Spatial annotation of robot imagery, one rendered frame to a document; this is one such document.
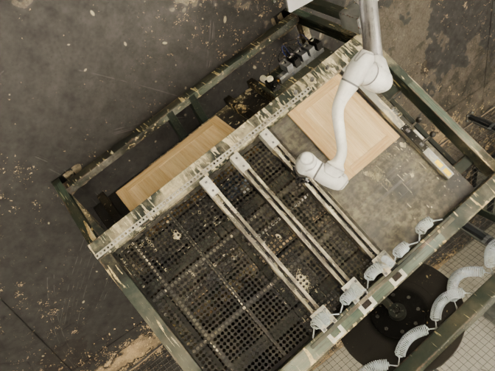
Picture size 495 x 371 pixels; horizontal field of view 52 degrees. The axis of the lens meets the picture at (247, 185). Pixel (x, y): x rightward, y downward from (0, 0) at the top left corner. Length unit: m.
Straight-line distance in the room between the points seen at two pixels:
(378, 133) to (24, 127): 2.23
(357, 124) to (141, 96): 1.50
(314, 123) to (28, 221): 2.09
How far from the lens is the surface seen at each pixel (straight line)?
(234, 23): 3.89
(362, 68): 2.65
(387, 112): 3.32
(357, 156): 3.20
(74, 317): 4.58
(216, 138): 3.55
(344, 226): 3.01
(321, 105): 3.28
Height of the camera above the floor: 3.16
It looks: 43 degrees down
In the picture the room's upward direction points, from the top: 131 degrees clockwise
